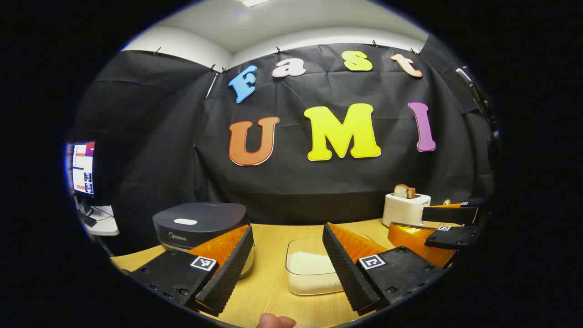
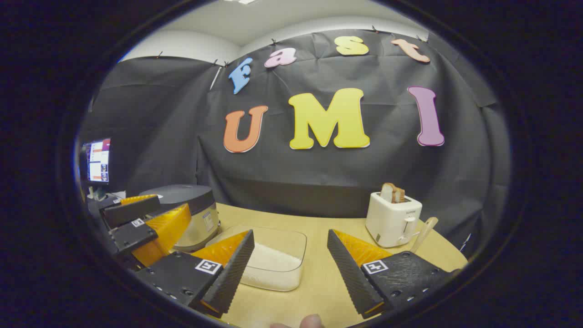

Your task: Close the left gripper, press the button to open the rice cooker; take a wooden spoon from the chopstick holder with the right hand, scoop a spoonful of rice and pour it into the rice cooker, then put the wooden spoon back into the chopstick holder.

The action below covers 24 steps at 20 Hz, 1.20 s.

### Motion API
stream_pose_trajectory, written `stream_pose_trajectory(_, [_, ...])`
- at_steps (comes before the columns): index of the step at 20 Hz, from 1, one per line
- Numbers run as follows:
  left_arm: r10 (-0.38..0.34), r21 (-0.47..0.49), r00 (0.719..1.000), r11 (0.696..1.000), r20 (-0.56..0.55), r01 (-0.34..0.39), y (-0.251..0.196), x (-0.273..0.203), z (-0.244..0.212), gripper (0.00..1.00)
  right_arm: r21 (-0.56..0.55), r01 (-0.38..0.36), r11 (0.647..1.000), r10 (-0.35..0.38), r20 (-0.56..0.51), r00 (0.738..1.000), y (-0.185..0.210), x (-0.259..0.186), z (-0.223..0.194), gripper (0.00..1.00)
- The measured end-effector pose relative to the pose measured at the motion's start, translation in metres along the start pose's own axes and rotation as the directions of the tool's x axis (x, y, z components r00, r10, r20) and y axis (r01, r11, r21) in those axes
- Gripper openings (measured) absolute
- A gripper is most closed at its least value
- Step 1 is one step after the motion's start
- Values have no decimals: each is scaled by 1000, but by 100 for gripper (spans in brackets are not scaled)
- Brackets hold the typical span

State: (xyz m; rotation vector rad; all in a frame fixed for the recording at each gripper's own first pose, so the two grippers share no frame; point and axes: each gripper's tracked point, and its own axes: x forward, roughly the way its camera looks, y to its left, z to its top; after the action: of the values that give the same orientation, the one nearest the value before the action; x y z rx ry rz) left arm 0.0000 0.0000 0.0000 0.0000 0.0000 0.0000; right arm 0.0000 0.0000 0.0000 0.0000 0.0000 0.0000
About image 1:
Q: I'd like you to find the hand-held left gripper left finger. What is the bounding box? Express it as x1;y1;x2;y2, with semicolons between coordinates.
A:
130;225;255;317

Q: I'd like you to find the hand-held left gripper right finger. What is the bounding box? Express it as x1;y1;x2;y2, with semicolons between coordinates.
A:
322;222;445;316

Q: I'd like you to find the clear container of rice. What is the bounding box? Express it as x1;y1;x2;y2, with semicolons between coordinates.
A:
286;233;378;296

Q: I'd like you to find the black and silver rice cooker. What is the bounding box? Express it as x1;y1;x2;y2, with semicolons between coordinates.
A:
153;202;256;278

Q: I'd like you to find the white toaster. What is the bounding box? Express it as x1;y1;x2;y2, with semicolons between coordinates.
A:
383;193;431;227

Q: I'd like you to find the black backdrop cloth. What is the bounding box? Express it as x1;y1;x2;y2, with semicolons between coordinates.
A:
75;43;497;256

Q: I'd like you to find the white side table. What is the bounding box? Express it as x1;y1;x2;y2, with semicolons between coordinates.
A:
80;205;120;236

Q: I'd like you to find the computer monitor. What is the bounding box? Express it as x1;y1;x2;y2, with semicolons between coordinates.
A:
67;141;96;197

